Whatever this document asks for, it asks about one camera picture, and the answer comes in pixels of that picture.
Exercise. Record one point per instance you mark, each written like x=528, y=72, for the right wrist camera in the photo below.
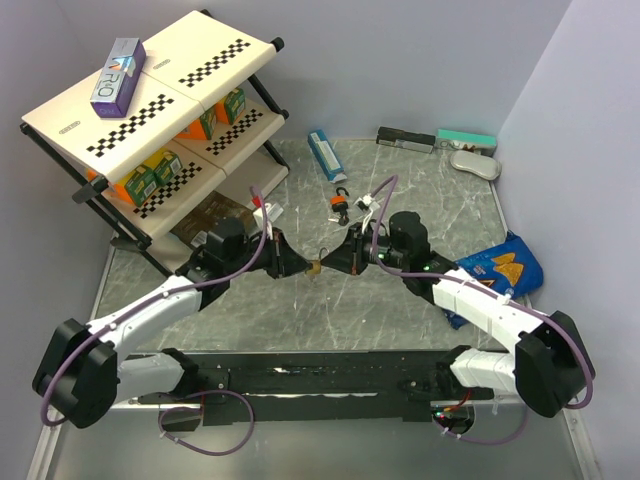
x=369, y=206

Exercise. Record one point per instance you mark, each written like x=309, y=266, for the brown paper package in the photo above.
x=193, y=228

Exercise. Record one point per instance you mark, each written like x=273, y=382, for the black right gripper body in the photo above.
x=366, y=239

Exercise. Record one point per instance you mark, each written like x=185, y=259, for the brass padlock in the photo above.
x=316, y=266

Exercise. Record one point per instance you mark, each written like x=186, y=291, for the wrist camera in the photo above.
x=273, y=211
x=369, y=206

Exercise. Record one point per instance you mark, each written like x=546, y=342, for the teal white box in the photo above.
x=475, y=143

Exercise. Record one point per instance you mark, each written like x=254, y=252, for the beige checkered shelf rack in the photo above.
x=190, y=65

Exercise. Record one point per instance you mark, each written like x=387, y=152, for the blue long box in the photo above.
x=326, y=157

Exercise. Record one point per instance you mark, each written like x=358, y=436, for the green scrub daddy box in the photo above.
x=165, y=164
x=137, y=186

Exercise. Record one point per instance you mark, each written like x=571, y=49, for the grey oval case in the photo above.
x=482, y=166

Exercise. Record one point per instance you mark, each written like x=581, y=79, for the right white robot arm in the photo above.
x=544, y=360

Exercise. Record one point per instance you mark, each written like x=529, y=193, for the small black key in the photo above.
x=341, y=219

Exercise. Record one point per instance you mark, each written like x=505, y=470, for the blue chips bag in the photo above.
x=509, y=268

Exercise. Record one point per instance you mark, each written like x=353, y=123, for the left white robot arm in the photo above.
x=87, y=368

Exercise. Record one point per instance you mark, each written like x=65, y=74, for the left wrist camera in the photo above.
x=273, y=211

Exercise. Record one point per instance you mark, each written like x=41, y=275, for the purple silver box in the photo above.
x=118, y=78

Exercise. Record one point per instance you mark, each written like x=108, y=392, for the green Scrub Daddy box front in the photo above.
x=137, y=186

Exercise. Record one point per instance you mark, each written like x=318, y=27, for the orange black padlock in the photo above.
x=338, y=202

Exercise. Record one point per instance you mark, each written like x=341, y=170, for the orange green box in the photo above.
x=229, y=108
x=202, y=128

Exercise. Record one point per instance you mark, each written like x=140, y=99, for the black long box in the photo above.
x=402, y=139

